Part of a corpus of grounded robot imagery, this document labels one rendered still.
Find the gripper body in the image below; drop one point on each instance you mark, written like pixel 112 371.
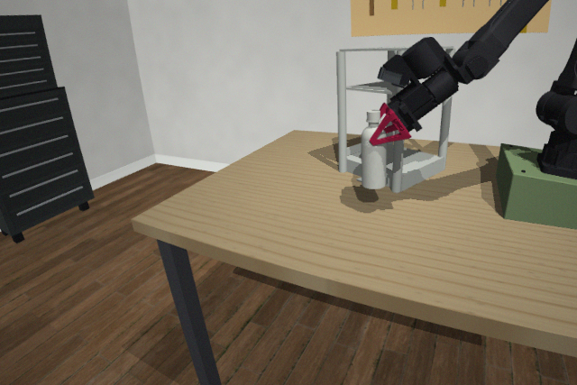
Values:
pixel 399 107

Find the grey shelving unit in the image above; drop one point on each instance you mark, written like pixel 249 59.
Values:
pixel 405 167

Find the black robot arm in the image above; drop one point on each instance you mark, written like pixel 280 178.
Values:
pixel 427 58

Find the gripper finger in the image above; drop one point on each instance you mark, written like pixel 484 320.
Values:
pixel 383 110
pixel 390 117

